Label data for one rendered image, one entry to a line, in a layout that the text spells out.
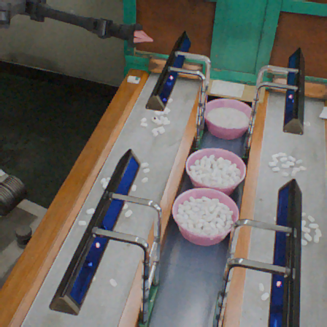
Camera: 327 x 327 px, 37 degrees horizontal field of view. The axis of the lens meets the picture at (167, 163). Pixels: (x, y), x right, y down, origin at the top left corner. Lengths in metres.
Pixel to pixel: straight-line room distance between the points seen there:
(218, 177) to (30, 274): 0.91
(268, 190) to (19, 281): 1.08
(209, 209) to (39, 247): 0.69
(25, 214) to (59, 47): 1.93
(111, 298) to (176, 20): 1.54
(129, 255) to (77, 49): 2.40
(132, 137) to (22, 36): 2.03
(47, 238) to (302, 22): 1.61
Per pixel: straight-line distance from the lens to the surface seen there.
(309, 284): 1.85
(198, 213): 1.98
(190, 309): 1.78
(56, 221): 1.93
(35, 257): 1.83
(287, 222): 1.51
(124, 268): 1.79
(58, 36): 3.97
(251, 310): 1.73
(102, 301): 1.72
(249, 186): 2.10
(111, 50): 3.80
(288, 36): 2.64
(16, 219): 2.37
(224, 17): 2.61
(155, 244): 1.57
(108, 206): 1.49
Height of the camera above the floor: 2.16
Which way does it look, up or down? 40 degrees down
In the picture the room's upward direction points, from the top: 4 degrees clockwise
